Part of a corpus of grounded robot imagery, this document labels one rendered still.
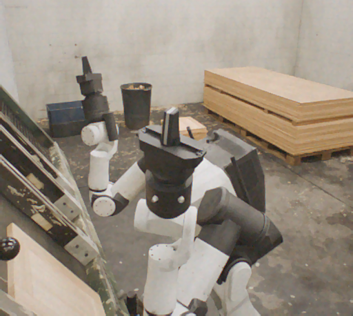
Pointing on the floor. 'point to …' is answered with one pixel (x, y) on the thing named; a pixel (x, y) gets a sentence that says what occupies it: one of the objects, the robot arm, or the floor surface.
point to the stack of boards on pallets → (281, 112)
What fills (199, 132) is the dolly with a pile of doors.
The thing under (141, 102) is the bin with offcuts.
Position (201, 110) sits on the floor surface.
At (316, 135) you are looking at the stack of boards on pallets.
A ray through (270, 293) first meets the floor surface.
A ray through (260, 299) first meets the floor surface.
